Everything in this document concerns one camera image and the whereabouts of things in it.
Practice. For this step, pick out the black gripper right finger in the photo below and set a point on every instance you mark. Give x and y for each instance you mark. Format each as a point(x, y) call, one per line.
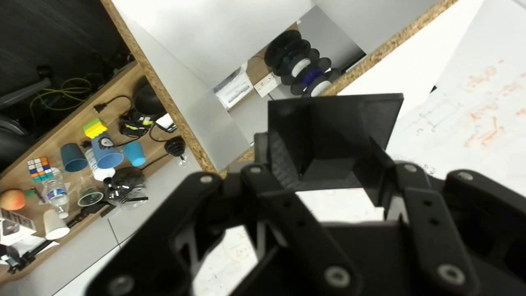
point(468, 230)

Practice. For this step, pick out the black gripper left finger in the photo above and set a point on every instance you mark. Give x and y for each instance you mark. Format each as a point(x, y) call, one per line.
point(168, 250)

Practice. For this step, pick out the white particleboard shelf unit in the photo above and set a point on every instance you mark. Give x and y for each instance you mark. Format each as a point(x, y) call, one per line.
point(190, 49)

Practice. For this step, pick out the light blue cup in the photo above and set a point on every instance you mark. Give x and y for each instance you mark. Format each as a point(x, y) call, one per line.
point(111, 155)

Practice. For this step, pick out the clear plastic water bottle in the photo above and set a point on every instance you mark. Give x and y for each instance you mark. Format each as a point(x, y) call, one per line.
point(55, 192)

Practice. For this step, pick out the wooden desk with clutter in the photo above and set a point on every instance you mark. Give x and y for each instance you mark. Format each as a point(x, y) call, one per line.
point(27, 234)

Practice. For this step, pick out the teal plastic cup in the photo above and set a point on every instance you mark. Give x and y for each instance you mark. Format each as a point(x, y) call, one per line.
point(73, 158)

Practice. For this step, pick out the yellow green sponge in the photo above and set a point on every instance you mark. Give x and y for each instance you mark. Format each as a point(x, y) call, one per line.
point(95, 128)

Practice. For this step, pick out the rubiks cube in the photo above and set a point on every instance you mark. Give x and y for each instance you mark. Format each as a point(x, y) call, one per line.
point(39, 166)

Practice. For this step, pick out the black dome lamp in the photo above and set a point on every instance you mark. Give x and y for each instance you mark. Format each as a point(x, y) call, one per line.
point(145, 99)

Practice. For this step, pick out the orange ball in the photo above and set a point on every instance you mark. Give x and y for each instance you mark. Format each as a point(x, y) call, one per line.
point(12, 199)

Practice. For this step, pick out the black filament spools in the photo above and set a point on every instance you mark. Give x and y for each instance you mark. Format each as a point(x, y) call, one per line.
point(298, 64)

